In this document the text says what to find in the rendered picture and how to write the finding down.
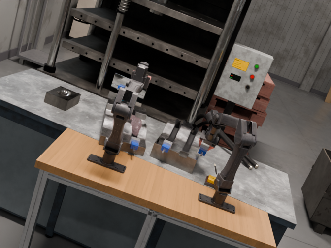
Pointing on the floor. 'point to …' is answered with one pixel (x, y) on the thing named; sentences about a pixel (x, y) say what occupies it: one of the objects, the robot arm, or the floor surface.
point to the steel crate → (319, 192)
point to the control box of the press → (242, 77)
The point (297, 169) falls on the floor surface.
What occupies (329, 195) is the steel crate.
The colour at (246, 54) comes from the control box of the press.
